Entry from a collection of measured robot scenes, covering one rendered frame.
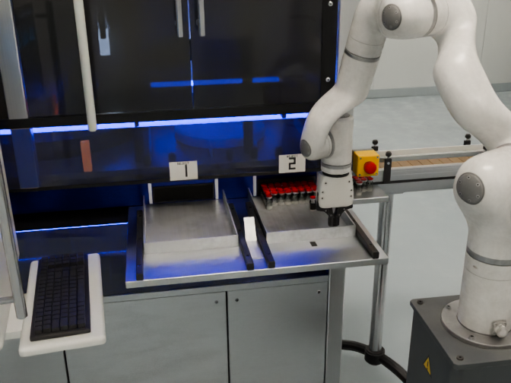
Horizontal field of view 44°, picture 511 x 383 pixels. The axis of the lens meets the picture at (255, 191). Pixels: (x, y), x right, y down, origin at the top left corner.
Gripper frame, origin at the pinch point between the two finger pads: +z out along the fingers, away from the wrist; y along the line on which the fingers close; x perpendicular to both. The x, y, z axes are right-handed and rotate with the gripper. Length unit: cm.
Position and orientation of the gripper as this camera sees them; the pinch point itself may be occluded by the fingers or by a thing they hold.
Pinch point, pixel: (333, 221)
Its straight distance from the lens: 182.2
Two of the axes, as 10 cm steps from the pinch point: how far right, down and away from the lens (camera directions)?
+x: 1.7, 3.8, -9.1
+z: 0.1, 9.2, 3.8
